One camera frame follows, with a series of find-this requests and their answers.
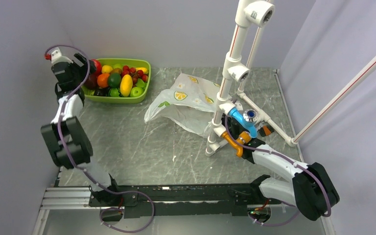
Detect white printed plastic bag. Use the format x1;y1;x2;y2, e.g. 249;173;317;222
144;73;220;138

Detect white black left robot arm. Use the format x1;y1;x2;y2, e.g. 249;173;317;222
41;48;121;206

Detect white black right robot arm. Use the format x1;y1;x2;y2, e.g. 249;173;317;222
222;116;340;221

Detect dark red fake apple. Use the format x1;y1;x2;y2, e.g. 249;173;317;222
84;74;98;90

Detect orange fake orange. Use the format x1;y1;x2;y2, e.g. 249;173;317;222
97;73;110;89

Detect yellow fake lemon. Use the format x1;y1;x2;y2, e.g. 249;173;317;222
101;65;113;74

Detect green fake lime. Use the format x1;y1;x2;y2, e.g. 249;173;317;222
108;73;121;88

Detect yellow fake mango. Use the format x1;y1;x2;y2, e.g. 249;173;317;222
119;74;133;97

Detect red fake cherry tomatoes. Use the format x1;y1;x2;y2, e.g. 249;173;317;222
121;65;149;84

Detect green fake apple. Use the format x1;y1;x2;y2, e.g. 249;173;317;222
130;86;144;98

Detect orange brass faucet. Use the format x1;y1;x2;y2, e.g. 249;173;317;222
221;131;252;158

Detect blue plastic faucet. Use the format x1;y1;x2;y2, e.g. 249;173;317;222
228;108;258;138

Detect green plastic fruit basin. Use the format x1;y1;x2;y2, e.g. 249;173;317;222
82;58;151;104

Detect orange black small tool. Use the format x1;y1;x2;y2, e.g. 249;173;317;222
258;124;275;137

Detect white diagonal corner pipe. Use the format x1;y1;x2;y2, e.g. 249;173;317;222
288;55;376;146

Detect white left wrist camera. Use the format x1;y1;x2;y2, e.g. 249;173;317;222
45;47;73;65

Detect aluminium table edge rail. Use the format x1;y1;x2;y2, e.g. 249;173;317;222
272;69;306;163

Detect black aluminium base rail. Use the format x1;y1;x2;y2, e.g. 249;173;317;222
41;183;327;218

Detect white PVC pipe frame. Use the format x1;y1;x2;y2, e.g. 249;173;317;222
205;0;299;158

